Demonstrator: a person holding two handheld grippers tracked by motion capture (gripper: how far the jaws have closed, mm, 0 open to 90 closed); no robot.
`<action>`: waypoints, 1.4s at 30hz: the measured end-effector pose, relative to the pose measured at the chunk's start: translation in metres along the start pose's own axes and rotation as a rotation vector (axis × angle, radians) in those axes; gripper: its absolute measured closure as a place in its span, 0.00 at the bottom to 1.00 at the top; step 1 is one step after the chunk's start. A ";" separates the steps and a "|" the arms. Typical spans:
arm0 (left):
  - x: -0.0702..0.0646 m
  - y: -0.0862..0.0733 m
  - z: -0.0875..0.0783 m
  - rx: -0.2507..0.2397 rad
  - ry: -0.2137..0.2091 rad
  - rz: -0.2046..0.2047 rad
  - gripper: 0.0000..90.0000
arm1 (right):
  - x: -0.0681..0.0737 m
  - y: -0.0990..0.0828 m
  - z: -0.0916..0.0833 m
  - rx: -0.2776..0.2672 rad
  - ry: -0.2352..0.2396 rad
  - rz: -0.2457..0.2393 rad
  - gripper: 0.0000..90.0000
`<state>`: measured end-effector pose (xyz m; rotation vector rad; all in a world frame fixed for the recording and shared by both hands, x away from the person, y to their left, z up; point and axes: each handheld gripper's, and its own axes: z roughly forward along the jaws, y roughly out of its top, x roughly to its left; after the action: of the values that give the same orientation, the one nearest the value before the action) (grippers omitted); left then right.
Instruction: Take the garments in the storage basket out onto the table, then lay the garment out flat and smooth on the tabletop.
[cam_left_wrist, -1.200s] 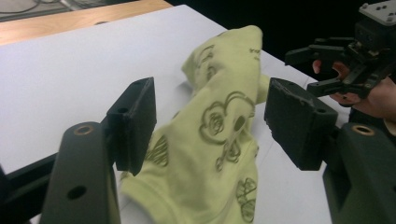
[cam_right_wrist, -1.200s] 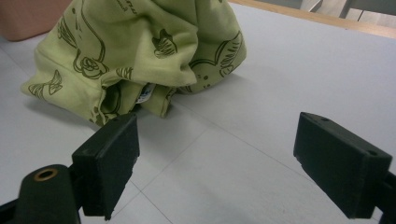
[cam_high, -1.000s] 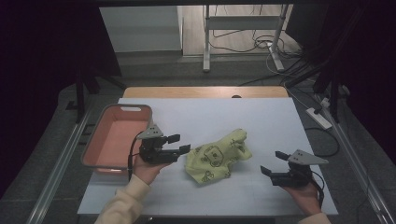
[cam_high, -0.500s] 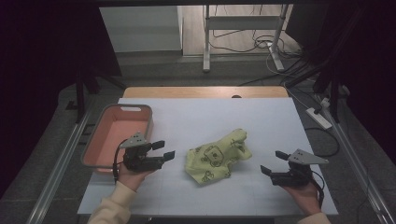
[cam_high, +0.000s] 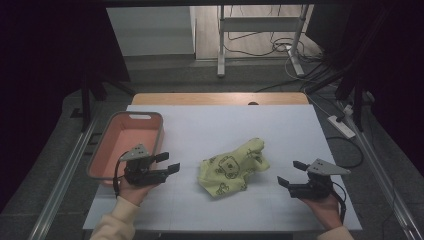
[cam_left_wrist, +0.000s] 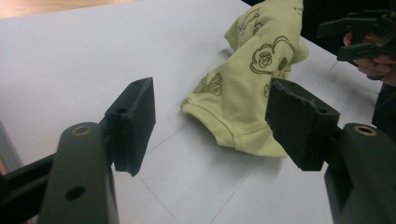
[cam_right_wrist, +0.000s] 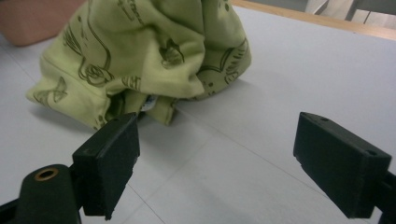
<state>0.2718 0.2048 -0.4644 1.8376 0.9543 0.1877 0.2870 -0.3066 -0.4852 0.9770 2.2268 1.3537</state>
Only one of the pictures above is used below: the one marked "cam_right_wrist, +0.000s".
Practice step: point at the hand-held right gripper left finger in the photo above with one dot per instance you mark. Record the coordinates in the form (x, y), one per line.
(106, 161)

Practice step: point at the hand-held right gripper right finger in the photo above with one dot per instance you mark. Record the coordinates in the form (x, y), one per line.
(339, 168)

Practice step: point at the green printed baby romper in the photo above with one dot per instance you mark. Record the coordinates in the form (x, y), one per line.
(140, 56)

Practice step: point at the pink plastic basket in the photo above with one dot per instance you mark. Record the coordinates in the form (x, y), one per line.
(31, 21)

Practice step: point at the white metal desk frame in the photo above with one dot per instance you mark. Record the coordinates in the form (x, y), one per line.
(373, 6)

